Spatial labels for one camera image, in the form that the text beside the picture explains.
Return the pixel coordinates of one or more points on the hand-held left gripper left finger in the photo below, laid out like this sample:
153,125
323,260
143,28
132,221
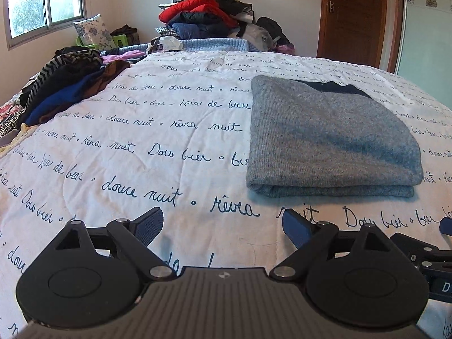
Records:
150,224

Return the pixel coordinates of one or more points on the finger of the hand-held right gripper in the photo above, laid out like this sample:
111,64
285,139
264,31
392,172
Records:
409,243
446,225

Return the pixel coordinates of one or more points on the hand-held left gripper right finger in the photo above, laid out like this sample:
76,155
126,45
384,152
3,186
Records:
296,226

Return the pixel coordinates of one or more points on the grey sweater with navy sleeves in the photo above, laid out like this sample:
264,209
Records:
317,137

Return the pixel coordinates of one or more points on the pile of assorted clothes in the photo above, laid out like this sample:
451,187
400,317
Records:
261,31

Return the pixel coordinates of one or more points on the white quilt with script print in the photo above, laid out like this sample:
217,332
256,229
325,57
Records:
123,155

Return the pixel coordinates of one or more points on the royal blue garment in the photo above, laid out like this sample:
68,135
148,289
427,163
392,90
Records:
70,95

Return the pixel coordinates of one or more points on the pale yellow cloth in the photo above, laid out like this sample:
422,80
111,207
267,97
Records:
24,130

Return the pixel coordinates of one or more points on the pink garment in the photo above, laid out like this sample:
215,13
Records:
122,56

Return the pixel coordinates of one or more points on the red floral zebra blanket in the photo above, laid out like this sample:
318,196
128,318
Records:
9,120

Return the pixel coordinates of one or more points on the pale wardrobe panel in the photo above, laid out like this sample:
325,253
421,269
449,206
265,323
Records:
427,49

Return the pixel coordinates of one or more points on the black white chevron garment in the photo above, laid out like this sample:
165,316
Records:
46,74

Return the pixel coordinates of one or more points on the white crumpled cloth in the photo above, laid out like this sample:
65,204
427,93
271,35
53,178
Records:
173,42

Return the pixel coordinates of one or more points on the green plastic seat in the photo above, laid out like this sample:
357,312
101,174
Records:
120,37

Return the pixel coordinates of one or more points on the light blue knit blanket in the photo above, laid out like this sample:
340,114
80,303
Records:
212,45

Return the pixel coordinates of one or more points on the black crumpled garment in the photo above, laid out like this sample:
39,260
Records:
69,50

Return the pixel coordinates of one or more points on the dark fabric bag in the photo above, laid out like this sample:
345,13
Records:
129,30

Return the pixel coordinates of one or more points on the navy blue jacket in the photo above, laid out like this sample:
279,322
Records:
197,30

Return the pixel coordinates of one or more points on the floral white pillow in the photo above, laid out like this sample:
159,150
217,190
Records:
95,30

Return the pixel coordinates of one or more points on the black puffer jacket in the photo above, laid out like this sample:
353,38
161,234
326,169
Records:
197,17

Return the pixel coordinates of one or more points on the brown wooden door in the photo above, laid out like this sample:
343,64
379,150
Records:
356,17

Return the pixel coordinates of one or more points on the red puffer jacket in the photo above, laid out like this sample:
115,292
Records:
190,7

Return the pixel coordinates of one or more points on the sliding glass window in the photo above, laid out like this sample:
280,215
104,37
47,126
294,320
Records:
31,3

